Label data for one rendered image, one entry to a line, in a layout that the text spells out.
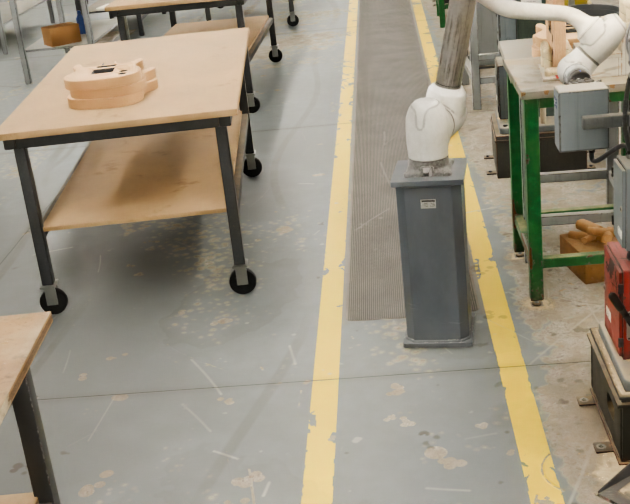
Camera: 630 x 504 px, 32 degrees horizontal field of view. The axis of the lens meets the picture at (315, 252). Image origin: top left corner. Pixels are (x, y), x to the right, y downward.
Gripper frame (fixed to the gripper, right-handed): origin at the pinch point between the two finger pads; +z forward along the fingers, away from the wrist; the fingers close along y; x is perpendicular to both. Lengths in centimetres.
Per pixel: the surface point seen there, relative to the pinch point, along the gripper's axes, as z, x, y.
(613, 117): 18.0, -3.6, -3.9
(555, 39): -75, 3, -1
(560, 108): 14.1, -0.3, 11.9
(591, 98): 14.1, 2.1, 2.1
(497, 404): 12, -107, 36
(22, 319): 109, -17, 162
